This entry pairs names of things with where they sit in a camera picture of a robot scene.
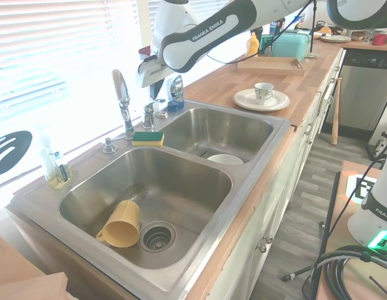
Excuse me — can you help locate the white bowl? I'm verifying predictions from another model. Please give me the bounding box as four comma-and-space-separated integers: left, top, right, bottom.
206, 154, 245, 167

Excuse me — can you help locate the black slotted spatula head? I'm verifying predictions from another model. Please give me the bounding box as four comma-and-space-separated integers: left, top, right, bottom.
0, 130, 34, 178

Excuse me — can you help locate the metal sink drain strainer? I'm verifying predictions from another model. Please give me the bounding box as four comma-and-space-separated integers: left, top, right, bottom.
139, 221, 177, 254

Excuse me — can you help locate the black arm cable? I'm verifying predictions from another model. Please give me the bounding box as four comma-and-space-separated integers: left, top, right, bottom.
207, 0, 318, 65

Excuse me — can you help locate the clear yellow liquid soap bottle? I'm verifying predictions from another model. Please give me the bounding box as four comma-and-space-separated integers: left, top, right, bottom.
36, 124, 73, 190

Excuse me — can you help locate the dark green box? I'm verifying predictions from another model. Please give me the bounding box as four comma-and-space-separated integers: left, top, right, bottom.
261, 34, 274, 53

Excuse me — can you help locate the white kitchen cabinet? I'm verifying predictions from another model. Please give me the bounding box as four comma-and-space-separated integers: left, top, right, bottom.
208, 49, 346, 300

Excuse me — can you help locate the wooden serving tray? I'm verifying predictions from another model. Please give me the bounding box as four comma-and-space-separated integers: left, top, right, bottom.
236, 56, 306, 77

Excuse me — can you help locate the white window blind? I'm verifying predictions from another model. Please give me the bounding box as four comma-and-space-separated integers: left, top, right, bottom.
0, 0, 141, 191
148, 0, 253, 90

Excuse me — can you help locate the white patterned teacup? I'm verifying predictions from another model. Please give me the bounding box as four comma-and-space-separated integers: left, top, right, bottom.
254, 82, 275, 106

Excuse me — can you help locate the black metal stand bar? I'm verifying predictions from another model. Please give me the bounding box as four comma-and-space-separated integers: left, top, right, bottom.
312, 171, 341, 300

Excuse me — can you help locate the stack of white plates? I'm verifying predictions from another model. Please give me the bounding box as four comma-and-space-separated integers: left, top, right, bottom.
319, 34, 352, 44

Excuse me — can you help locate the stainless steel double sink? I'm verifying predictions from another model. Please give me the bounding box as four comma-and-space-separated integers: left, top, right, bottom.
8, 99, 293, 300

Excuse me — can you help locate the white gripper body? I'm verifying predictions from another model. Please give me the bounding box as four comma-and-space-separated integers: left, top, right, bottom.
136, 56, 169, 89

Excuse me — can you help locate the chrome sink faucet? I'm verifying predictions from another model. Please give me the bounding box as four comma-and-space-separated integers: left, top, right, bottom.
111, 69, 135, 140

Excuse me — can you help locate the yellow plastic cup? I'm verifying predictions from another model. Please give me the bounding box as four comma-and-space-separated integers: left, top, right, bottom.
95, 199, 141, 249

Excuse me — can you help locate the teal bread box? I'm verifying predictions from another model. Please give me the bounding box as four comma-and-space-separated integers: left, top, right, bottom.
271, 31, 313, 61

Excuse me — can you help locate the brown cardboard box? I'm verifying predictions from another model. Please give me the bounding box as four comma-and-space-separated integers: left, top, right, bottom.
0, 229, 69, 300

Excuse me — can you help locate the green yellow sponge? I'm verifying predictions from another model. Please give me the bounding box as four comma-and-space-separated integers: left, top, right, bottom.
131, 131, 165, 148

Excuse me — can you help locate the white dinner plate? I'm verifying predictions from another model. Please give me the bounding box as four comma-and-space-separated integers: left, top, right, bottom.
233, 87, 291, 113

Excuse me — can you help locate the black white fiducial marker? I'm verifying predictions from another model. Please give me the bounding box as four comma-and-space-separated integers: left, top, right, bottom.
345, 174, 378, 204

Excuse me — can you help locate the chrome faucet lever handle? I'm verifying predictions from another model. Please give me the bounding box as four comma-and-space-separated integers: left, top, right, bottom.
141, 98, 167, 129

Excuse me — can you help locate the yellow mustard bottle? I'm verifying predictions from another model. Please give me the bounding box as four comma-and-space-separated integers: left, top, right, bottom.
244, 31, 260, 58

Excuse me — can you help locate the grey black cable bundle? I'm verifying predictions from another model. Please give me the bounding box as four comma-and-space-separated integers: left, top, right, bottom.
301, 244, 387, 300

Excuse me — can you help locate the tripod leg with rubber foot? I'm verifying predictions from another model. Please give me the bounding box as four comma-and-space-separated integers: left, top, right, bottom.
283, 267, 314, 283

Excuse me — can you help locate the blue dish soap bottle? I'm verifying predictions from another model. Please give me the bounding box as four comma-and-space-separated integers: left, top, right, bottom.
164, 74, 186, 113

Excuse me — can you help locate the stainless dishwasher black panel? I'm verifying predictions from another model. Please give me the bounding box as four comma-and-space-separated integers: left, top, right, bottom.
325, 47, 387, 133

